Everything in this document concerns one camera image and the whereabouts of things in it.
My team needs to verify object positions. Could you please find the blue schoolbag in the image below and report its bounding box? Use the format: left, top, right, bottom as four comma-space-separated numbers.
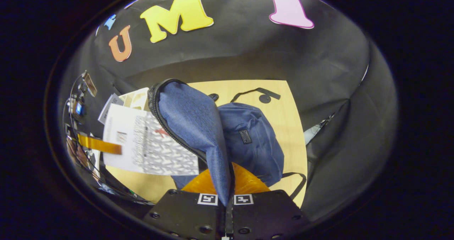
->
147, 78, 308, 208

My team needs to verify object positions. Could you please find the black backdrop cloth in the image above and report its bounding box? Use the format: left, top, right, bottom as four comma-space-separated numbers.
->
59, 0, 398, 219

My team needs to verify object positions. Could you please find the white book with blue edges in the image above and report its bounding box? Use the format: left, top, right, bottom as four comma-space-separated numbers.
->
98, 93, 123, 124

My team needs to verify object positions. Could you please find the white book with patterned cover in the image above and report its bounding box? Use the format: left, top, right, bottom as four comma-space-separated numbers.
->
102, 104, 200, 177

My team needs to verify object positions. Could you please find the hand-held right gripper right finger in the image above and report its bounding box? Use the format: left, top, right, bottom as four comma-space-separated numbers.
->
229, 162, 310, 240

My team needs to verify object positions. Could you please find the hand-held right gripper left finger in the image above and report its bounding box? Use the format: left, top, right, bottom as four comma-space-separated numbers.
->
143, 169, 228, 240

